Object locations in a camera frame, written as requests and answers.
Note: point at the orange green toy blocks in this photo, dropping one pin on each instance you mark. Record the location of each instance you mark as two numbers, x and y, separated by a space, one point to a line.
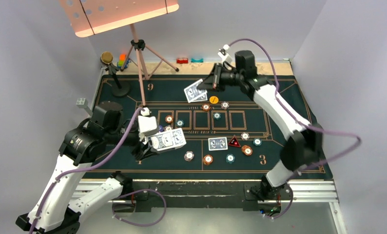
123 61

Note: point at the black red all-in triangle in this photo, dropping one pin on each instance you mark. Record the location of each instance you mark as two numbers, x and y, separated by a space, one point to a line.
233 142

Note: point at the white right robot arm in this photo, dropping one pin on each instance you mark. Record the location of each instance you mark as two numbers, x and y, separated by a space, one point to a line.
303 145

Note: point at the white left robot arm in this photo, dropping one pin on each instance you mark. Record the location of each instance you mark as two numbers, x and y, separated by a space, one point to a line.
87 147

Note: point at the grey lego brick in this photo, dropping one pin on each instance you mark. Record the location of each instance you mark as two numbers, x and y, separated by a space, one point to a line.
82 103

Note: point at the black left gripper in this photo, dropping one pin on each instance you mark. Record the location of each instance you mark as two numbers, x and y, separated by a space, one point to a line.
141 152

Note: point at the orange chip stack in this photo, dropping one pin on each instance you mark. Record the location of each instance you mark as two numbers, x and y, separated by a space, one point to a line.
207 159

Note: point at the blue back playing card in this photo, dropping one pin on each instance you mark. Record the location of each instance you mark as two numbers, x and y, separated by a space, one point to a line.
203 97
217 144
192 93

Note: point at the yellow round button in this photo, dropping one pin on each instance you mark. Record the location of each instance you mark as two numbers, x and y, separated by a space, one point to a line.
213 99

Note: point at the red toy block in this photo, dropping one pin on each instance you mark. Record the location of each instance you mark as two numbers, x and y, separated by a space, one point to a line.
182 60

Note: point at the blue playing card deck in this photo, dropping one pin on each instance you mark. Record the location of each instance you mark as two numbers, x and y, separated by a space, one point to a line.
168 140

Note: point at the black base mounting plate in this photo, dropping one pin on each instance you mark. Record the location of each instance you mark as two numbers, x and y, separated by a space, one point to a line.
245 194

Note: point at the green poker table mat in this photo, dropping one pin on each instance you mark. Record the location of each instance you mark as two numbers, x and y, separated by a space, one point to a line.
164 96

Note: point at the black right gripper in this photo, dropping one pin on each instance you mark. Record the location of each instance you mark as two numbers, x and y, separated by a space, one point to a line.
214 80

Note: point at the teal chip stack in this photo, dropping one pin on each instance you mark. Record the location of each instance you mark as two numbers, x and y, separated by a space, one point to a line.
230 158

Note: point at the orange poker chip pile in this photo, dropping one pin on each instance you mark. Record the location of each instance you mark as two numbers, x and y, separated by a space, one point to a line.
246 150

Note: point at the cyan toy block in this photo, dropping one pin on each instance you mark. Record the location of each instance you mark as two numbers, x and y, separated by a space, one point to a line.
197 60

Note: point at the white purple poker chip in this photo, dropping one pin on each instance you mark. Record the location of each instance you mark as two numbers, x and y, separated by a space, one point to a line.
245 136
224 105

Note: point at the small microphone on stand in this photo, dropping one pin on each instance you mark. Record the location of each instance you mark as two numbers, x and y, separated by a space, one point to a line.
121 88

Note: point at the teal poker chip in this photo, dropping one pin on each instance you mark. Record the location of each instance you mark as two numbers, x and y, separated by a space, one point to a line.
180 123
216 115
257 142

